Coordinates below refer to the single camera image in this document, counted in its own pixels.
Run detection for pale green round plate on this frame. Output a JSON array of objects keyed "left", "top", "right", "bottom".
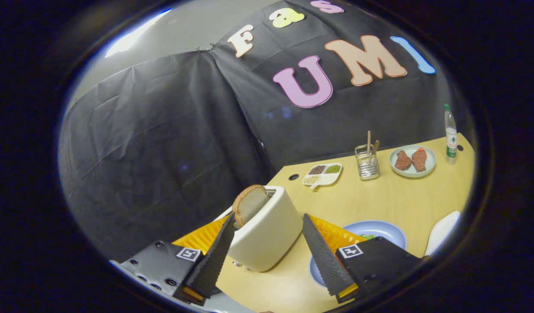
[{"left": 389, "top": 145, "right": 437, "bottom": 179}]

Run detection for brown meat patty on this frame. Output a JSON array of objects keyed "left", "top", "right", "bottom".
[
  {"left": 411, "top": 147, "right": 428, "bottom": 173},
  {"left": 395, "top": 150, "right": 412, "bottom": 171}
]

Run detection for toasted bread slice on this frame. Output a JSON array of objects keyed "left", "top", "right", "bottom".
[{"left": 232, "top": 184, "right": 271, "bottom": 228}]

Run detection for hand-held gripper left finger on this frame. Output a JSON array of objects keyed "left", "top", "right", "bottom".
[{"left": 119, "top": 212, "right": 236, "bottom": 306}]

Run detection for divided white condiment dish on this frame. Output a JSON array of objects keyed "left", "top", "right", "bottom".
[{"left": 302, "top": 163, "right": 343, "bottom": 190}]

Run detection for white rectangular plate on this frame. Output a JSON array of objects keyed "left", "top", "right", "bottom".
[{"left": 425, "top": 211, "right": 461, "bottom": 257}]

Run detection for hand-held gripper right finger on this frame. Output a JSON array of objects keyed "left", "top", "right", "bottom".
[{"left": 302, "top": 213, "right": 424, "bottom": 304}]

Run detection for clear plastic water bottle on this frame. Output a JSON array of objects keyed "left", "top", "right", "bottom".
[{"left": 444, "top": 103, "right": 458, "bottom": 165}]

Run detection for white toaster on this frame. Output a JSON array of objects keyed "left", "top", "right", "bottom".
[{"left": 212, "top": 186, "right": 303, "bottom": 273}]

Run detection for blue round plate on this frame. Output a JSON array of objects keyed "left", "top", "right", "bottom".
[{"left": 309, "top": 220, "right": 407, "bottom": 287}]

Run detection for metal utensil holder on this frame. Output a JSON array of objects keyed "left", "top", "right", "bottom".
[{"left": 355, "top": 144, "right": 380, "bottom": 180}]

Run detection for black backdrop cloth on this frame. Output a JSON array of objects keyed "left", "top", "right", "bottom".
[{"left": 58, "top": 0, "right": 456, "bottom": 261}]

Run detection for ceiling light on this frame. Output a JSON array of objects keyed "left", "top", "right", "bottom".
[{"left": 105, "top": 8, "right": 174, "bottom": 58}]

